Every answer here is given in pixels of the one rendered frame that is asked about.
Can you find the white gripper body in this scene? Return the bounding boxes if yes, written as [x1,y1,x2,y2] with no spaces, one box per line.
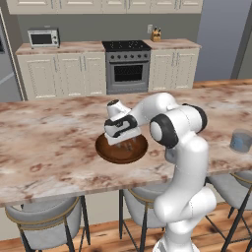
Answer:
[104,126,143,147]

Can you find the brown wooden bowl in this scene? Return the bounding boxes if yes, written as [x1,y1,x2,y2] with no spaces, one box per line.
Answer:
[94,132,150,165]

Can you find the glass of water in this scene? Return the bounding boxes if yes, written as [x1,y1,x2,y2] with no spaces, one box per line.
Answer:
[228,128,252,155]

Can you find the grey stove with oven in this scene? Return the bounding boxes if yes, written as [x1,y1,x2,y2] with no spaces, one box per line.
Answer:
[101,39,153,95]

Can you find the grey stool with black legs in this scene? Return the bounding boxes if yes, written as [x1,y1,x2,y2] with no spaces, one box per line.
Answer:
[4,195,92,252]
[204,169,252,252]
[118,182,172,252]

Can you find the narrow cream base cupboards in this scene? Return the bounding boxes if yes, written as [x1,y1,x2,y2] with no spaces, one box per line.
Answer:
[148,47,201,94]

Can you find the wide cream base cupboards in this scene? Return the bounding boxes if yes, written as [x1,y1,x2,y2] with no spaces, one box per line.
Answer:
[16,50,108,101]

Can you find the wooden knife block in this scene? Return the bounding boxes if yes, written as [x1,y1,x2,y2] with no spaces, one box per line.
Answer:
[150,27,162,43]

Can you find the silver toaster oven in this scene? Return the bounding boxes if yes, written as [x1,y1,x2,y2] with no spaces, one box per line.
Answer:
[27,28,61,49]

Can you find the grey fridge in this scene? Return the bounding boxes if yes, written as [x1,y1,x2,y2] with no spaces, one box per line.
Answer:
[0,6,25,103]

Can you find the cream wall cupboards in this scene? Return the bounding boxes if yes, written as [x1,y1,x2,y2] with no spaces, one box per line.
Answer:
[5,0,205,15]

